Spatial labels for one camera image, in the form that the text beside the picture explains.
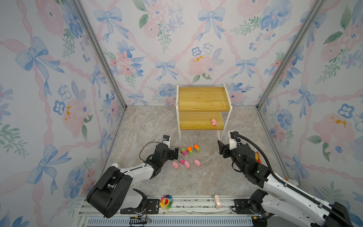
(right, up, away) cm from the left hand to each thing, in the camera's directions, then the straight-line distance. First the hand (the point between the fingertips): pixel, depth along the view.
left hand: (172, 145), depth 90 cm
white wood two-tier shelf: (+17, +22, -15) cm, 32 cm away
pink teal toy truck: (+6, -9, -2) cm, 11 cm away
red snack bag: (+55, -8, +1) cm, 55 cm away
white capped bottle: (-31, -9, -10) cm, 34 cm away
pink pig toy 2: (+16, -11, -2) cm, 19 cm away
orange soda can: (+62, -15, -18) cm, 67 cm away
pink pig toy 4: (+2, -11, -3) cm, 12 cm away
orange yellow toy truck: (+16, -3, +5) cm, 16 cm away
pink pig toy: (+26, +15, -2) cm, 30 cm away
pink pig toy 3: (+9, -11, -2) cm, 15 cm away
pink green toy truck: (+8, -5, +2) cm, 9 cm away
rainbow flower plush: (-2, -27, -15) cm, 31 cm away
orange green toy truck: (+11, -4, +3) cm, 12 cm away
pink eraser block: (+25, -28, -17) cm, 41 cm away
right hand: (+30, +6, -12) cm, 32 cm away
